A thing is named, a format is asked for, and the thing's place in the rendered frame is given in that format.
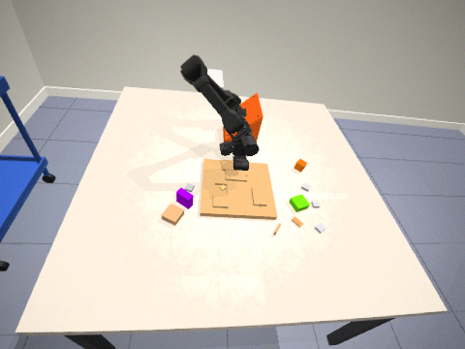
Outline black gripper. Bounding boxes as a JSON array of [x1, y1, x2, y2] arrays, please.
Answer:
[[232, 142, 249, 171]]

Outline lime green cube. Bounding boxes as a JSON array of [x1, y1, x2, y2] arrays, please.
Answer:
[[289, 195, 311, 212]]

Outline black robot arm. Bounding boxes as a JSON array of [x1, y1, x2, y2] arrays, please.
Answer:
[[180, 54, 260, 156]]

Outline purple block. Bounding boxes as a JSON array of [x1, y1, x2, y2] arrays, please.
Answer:
[[176, 188, 194, 209]]

